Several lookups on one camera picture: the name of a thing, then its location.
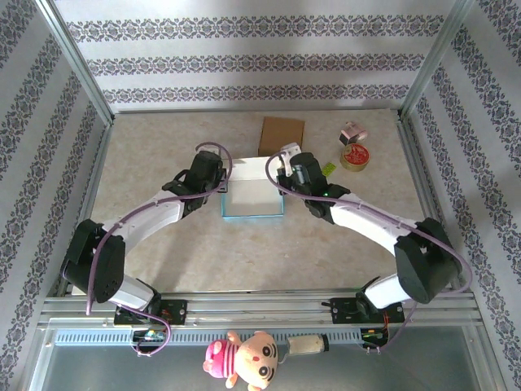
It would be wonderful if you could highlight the brown cardboard box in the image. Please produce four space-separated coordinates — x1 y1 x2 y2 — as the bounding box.
257 116 306 158

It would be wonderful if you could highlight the white and teal paper box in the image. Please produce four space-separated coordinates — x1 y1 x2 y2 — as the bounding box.
220 156 286 219

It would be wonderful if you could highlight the small pink box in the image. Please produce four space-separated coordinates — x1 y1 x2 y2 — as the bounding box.
339 121 369 146

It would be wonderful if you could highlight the round red tin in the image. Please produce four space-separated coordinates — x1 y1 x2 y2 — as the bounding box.
339 143 371 173

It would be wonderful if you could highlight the glass jar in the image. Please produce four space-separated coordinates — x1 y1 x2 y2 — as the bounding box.
279 333 330 362

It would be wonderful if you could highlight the small circuit board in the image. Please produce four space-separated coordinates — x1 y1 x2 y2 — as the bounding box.
361 327 390 342
130 328 167 342

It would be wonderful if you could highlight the pink plush doll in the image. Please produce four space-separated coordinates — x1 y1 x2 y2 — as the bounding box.
202 329 280 391

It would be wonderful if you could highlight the grey metal sheet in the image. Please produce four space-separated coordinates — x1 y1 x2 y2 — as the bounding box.
24 328 508 391

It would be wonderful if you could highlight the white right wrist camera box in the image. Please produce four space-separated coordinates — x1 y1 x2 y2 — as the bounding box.
278 142 303 177

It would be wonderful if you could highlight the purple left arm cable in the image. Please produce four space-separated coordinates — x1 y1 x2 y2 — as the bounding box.
85 141 234 358

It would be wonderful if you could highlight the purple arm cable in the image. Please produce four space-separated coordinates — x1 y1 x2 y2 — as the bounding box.
264 150 475 355
85 141 234 358

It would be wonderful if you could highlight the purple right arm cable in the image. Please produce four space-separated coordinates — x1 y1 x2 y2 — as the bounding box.
264 150 475 355

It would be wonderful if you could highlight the aluminium side rail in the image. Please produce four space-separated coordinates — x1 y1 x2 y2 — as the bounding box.
395 116 475 297
55 121 115 297

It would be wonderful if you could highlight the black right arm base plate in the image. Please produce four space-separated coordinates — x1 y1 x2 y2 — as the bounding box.
330 297 407 326

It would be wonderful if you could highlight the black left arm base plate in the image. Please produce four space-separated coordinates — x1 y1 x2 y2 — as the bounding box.
112 299 189 327

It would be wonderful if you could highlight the aluminium front rail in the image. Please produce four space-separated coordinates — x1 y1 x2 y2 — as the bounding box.
37 287 485 330

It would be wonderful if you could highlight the aluminium frame post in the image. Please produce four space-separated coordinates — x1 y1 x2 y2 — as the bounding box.
34 0 116 125
397 0 476 121

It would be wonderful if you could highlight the grey slotted cable duct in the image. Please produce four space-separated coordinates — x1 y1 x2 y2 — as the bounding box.
52 327 392 348

